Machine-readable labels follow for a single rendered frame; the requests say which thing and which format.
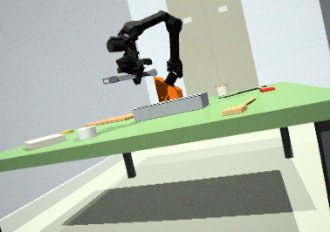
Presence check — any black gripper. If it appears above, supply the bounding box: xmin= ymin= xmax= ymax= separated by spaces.
xmin=117 ymin=49 xmax=153 ymax=85

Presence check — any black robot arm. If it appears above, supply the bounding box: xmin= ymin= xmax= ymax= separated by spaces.
xmin=107 ymin=10 xmax=183 ymax=86

